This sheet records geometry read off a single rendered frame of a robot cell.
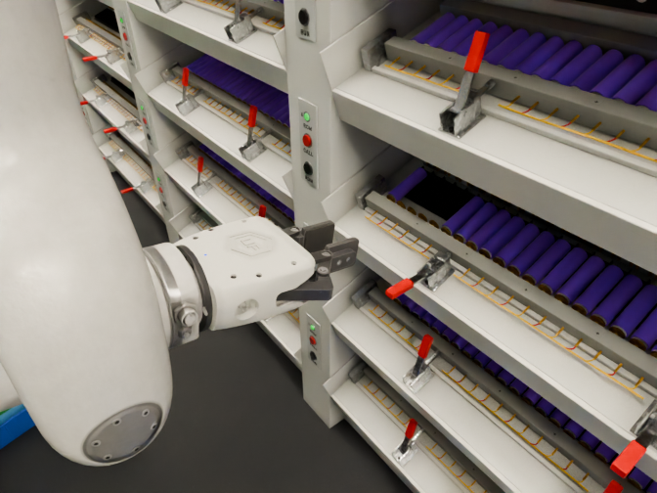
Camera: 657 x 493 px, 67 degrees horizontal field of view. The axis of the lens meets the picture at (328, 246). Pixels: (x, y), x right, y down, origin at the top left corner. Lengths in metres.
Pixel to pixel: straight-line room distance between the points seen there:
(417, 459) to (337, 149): 0.55
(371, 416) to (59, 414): 0.73
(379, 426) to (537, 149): 0.62
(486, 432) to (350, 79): 0.49
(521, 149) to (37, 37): 0.38
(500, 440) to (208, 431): 0.62
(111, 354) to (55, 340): 0.03
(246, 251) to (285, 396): 0.75
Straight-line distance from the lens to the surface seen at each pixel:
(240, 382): 1.18
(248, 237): 0.45
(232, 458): 1.08
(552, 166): 0.47
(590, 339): 0.57
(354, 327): 0.83
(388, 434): 0.95
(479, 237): 0.64
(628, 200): 0.45
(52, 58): 0.30
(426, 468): 0.93
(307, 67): 0.66
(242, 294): 0.40
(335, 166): 0.68
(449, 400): 0.76
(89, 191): 0.29
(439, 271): 0.61
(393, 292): 0.57
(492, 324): 0.59
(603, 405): 0.56
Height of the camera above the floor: 0.92
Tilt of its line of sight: 37 degrees down
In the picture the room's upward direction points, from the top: straight up
